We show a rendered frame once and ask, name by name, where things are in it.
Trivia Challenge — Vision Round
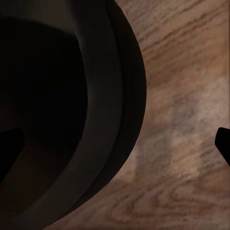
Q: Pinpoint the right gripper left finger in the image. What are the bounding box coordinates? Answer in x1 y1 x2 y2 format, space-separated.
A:
0 128 25 185

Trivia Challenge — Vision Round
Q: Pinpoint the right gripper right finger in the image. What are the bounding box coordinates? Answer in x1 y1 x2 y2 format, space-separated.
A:
215 127 230 166

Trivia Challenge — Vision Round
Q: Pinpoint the cauldron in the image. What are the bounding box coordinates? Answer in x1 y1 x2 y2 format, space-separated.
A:
0 0 147 230

